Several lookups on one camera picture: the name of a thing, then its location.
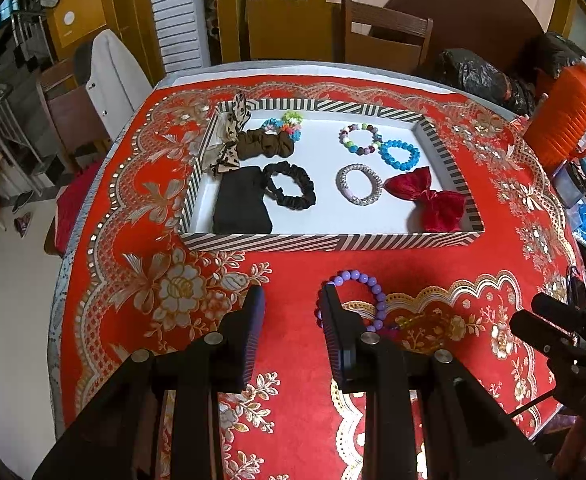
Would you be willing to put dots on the white chair cover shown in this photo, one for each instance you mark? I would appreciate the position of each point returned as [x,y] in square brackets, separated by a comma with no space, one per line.
[113,75]

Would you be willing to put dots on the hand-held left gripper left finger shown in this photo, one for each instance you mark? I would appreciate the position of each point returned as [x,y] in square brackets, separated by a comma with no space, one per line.
[254,332]

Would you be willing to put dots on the brown scrunchie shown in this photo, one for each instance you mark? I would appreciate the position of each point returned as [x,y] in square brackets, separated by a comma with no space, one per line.
[265,144]

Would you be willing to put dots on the orange plastic container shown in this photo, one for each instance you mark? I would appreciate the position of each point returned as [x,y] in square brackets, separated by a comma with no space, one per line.
[565,110]

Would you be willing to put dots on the black scrunchie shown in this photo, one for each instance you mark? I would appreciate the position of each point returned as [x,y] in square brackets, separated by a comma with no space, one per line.
[305,185]

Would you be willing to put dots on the black cloth pouch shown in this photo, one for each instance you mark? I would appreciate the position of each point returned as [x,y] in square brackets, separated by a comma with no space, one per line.
[240,205]

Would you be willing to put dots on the red velvet bow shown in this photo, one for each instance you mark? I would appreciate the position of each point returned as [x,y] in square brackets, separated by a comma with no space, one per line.
[433,200]

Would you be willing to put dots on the round dark wooden table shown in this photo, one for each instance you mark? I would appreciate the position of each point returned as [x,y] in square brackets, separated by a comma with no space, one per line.
[468,5]

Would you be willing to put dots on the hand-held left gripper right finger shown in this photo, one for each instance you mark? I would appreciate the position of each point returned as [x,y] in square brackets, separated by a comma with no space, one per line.
[332,342]

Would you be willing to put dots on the red cloth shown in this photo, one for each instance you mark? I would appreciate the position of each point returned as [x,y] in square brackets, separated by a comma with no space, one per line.
[75,205]

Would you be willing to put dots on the red floral tablecloth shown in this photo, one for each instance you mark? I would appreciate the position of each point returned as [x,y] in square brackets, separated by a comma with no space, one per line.
[173,360]

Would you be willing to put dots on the black plastic bag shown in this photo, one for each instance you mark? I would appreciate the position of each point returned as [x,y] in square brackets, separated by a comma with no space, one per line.
[558,55]
[478,75]

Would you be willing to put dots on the white louvred door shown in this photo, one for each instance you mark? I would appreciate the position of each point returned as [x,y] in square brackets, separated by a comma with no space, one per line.
[178,10]

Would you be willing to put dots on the metal rack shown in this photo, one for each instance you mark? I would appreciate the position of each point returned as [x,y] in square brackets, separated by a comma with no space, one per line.
[3,110]

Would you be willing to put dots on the wooden slatted chair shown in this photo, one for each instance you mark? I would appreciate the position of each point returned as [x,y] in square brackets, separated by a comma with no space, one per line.
[383,35]

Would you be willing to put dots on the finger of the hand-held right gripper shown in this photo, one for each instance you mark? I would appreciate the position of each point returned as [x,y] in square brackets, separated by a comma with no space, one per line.
[543,335]
[573,315]

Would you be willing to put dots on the striped white tray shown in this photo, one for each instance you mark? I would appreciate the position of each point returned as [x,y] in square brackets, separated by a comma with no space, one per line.
[323,220]

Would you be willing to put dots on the leopard print bow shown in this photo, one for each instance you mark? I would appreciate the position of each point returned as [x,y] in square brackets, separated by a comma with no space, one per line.
[230,130]

